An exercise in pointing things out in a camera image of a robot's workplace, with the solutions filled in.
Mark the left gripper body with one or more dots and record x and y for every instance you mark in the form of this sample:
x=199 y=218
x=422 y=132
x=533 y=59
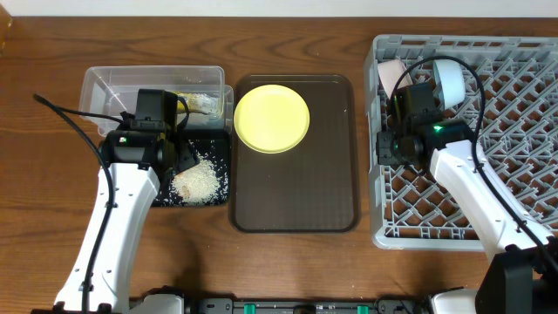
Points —
x=185 y=158

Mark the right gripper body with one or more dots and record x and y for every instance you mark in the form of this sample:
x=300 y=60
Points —
x=415 y=116

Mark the blue bowl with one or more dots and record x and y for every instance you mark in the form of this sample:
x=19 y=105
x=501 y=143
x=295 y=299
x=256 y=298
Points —
x=449 y=77

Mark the green snack wrapper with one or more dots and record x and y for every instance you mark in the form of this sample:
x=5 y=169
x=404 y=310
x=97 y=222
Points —
x=197 y=102

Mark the pink bowl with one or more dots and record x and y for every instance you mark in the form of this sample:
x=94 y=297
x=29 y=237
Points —
x=389 y=72

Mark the rice and nut shells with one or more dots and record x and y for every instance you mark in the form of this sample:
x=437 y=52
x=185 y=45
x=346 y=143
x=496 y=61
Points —
x=205 y=184

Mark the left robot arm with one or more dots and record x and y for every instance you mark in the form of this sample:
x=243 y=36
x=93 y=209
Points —
x=100 y=281

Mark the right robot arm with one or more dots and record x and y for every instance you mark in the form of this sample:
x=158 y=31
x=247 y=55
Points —
x=522 y=275

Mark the grey dishwasher rack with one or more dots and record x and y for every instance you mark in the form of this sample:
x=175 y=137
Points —
x=511 y=87

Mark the clear plastic bin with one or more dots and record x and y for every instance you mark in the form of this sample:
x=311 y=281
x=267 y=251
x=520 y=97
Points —
x=112 y=90

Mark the black tray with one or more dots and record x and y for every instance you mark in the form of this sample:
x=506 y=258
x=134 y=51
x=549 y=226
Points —
x=189 y=157

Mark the brown serving tray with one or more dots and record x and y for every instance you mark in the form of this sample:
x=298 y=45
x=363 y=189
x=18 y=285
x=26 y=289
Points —
x=313 y=187

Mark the yellow plate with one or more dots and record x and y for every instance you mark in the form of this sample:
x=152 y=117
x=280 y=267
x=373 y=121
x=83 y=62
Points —
x=271 y=119

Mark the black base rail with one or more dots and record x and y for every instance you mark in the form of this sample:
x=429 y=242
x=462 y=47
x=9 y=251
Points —
x=380 y=306

